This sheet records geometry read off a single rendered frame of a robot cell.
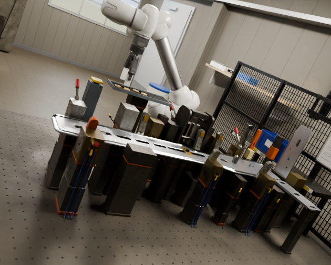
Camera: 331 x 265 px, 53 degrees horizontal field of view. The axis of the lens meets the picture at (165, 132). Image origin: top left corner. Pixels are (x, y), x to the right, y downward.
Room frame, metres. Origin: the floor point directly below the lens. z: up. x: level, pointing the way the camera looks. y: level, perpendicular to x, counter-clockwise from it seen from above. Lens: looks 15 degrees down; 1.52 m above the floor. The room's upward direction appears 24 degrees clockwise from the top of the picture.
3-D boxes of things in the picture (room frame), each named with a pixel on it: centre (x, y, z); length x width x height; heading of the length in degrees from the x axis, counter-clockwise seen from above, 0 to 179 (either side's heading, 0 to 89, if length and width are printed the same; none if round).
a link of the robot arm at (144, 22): (1.80, 0.33, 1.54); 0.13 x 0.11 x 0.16; 107
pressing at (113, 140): (1.69, -0.13, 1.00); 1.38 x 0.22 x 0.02; 121
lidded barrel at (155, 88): (6.25, 0.42, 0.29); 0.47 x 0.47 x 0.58
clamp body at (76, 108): (1.56, 0.45, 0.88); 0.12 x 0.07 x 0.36; 31
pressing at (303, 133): (2.08, -0.78, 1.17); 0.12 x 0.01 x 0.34; 31
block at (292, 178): (1.98, -0.85, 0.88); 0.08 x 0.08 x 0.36; 31
